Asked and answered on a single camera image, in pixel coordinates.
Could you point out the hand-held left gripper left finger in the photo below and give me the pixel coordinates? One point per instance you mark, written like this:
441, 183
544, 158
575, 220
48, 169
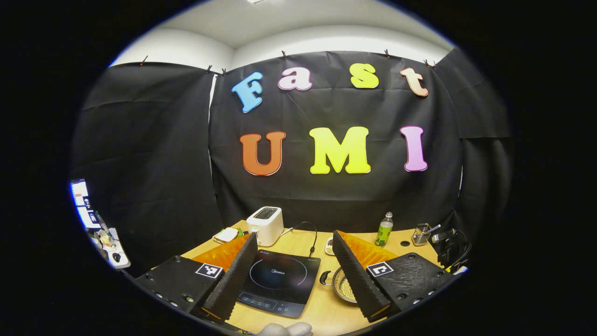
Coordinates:
235, 280

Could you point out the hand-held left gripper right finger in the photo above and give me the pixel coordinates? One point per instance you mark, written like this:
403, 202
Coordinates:
357, 280

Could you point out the black induction cooktop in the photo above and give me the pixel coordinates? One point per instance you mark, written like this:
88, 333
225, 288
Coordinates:
280, 280

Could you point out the large heap of soybeans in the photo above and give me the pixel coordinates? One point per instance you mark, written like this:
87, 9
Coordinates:
347, 291

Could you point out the metal spoon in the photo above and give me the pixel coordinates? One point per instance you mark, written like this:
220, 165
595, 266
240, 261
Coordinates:
434, 228

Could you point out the white divided dish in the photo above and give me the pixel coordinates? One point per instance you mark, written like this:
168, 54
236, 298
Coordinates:
329, 246

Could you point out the green label drink bottle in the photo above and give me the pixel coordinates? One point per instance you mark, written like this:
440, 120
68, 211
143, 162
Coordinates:
384, 231

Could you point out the white toaster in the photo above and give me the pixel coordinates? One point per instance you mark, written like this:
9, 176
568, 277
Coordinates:
265, 226

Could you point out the black computer mouse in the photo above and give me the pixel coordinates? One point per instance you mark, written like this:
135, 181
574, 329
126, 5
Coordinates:
116, 257

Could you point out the white side desk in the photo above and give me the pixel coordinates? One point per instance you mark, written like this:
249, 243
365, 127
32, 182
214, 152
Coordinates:
112, 247

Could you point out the computer monitor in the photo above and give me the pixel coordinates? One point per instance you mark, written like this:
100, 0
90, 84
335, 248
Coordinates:
81, 200

